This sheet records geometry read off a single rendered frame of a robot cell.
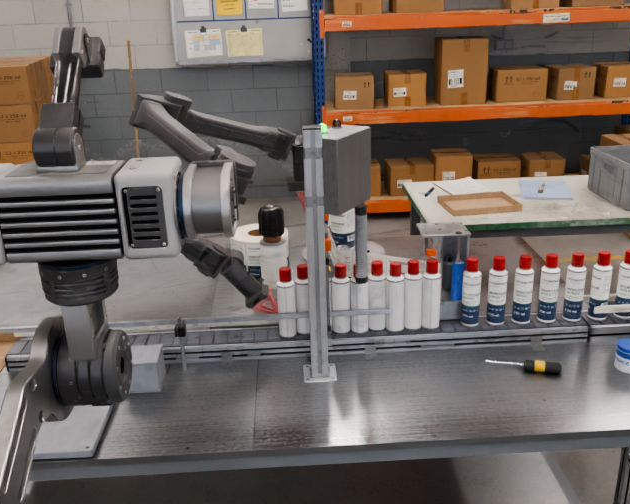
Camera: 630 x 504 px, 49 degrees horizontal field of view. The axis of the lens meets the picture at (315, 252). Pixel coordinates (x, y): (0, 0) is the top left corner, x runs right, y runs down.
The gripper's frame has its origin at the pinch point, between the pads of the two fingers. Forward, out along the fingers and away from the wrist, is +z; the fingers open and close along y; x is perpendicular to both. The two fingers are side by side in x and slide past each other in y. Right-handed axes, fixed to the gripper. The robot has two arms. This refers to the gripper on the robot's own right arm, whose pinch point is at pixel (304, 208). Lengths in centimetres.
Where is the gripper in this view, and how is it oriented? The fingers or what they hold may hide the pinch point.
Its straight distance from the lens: 205.1
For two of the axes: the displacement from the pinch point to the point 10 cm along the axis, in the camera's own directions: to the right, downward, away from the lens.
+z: 0.4, 9.3, 3.8
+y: -10.0, 0.7, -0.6
